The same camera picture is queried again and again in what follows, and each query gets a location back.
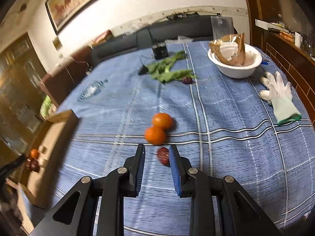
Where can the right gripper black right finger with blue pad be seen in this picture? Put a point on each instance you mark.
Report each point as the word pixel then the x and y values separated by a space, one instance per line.
pixel 238 213

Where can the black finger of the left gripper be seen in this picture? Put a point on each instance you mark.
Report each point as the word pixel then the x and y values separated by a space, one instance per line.
pixel 9 168

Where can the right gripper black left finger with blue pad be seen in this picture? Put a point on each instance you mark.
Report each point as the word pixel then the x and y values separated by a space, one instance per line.
pixel 96 205

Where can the large red jujube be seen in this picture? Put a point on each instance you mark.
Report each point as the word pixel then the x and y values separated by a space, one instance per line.
pixel 33 165

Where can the orange mandarin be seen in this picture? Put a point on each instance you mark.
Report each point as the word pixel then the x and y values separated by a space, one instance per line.
pixel 155 135
pixel 34 154
pixel 163 121

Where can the central red jujube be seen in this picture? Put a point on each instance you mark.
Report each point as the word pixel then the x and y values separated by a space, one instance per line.
pixel 163 156

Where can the shallow cardboard box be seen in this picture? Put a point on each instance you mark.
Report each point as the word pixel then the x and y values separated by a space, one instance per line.
pixel 51 141

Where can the wooden cabinet door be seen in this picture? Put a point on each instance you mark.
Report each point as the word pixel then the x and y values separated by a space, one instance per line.
pixel 21 97

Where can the maroon armchair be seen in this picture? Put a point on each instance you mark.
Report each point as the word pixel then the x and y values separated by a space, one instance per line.
pixel 59 83

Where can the blue plaid tablecloth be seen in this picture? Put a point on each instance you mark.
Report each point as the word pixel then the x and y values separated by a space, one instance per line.
pixel 221 125

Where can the white work glove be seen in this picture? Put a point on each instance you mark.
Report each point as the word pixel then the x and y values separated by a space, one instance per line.
pixel 280 97

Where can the dark jujube by greens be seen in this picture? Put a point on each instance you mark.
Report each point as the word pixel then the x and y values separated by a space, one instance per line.
pixel 187 80

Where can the green leafy vegetable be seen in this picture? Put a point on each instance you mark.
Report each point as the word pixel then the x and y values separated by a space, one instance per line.
pixel 161 70

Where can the white plastic bowl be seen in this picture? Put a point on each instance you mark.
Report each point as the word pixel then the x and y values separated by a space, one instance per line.
pixel 236 66

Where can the brown crumpled plastic bag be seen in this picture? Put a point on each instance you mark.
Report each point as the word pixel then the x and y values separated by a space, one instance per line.
pixel 230 49

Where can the wooden sideboard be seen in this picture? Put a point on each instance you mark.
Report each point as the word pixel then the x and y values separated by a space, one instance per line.
pixel 294 63

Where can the small black device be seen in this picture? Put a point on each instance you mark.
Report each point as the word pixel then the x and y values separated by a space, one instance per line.
pixel 160 51

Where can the framed picture on sofa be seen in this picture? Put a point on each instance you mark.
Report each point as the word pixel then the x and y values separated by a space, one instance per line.
pixel 103 37

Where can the dark grey sofa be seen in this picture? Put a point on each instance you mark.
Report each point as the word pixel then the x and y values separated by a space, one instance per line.
pixel 198 28

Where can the clear plastic container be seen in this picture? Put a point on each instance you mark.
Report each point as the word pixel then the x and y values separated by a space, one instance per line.
pixel 222 26

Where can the white cup on sideboard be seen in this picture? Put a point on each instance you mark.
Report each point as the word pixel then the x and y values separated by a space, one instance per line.
pixel 298 40

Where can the black cable clip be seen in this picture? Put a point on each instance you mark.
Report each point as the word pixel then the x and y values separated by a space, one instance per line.
pixel 143 70

